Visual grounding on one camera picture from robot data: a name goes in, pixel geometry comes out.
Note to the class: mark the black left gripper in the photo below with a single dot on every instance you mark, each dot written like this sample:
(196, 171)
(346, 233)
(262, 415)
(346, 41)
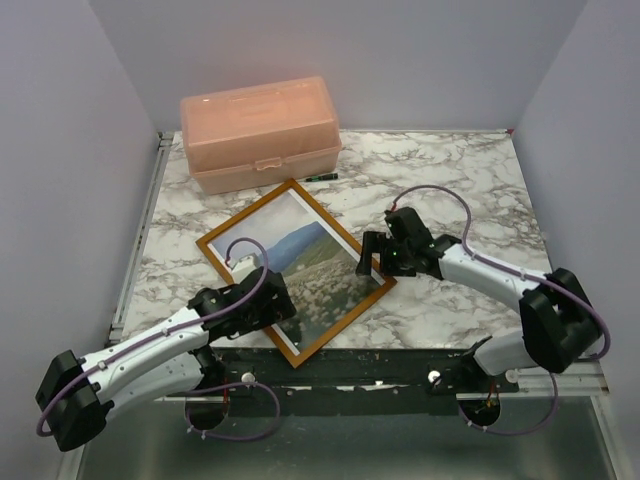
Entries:
(279, 309)

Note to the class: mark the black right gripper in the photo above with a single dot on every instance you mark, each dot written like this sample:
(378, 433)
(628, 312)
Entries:
(378, 242)

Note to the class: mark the flower field photo print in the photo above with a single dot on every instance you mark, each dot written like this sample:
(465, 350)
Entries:
(320, 260)

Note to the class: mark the brown wooden picture frame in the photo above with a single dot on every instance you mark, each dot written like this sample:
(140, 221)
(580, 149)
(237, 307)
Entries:
(340, 325)

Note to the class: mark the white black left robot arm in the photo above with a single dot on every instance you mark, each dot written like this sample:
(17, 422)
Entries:
(78, 396)

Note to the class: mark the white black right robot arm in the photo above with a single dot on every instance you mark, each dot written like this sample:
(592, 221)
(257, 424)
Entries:
(558, 325)

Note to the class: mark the black green marker pen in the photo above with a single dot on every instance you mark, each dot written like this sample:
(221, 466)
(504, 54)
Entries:
(322, 178)

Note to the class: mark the pink plastic storage box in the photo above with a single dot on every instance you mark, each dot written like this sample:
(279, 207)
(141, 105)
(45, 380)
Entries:
(261, 135)

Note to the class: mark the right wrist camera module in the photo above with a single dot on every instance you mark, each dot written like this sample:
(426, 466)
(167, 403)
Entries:
(405, 224)

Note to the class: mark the black robot mounting base rail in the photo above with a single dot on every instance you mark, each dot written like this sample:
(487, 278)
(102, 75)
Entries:
(335, 382)

